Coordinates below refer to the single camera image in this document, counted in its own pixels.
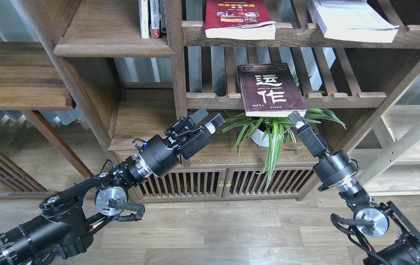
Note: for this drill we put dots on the red book on shelf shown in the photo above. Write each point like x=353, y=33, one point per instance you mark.
x=239, y=20

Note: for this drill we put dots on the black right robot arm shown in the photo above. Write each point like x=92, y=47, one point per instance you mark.
x=369, y=219

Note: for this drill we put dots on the white lavender book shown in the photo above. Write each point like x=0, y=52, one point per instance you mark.
x=351, y=20

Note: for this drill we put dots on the red spine upright book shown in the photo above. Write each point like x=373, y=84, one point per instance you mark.
x=155, y=18

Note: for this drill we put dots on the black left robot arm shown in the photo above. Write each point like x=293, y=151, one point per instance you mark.
x=69, y=219

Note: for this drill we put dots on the left slatted cabinet door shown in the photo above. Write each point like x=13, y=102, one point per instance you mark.
x=183, y=185

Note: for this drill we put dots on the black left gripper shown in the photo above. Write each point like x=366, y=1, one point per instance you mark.
x=160, y=155

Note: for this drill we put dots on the green spider plant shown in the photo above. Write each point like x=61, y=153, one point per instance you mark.
x=278, y=129

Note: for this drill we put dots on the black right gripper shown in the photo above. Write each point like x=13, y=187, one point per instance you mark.
x=333, y=169

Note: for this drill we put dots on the dark wooden side table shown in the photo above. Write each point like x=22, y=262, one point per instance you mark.
x=29, y=82

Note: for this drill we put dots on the dark slatted wooden bench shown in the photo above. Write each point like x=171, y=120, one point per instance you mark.
x=18, y=182

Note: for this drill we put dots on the light wooden shelf rack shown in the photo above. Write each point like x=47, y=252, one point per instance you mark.
x=391, y=158

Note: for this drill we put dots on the white upright book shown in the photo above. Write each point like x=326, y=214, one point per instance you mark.
x=144, y=17

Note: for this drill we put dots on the dark wooden bookshelf cabinet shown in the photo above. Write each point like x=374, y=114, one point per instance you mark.
x=128, y=87

